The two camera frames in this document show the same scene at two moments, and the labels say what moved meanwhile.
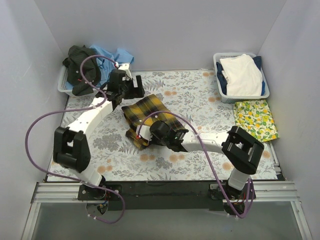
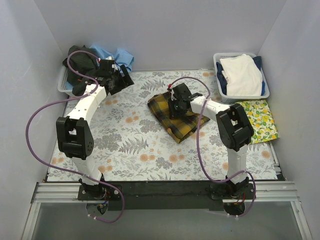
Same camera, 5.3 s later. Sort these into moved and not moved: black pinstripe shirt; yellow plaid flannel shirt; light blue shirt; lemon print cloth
Moved: yellow plaid flannel shirt
Not moved: black pinstripe shirt; lemon print cloth; light blue shirt
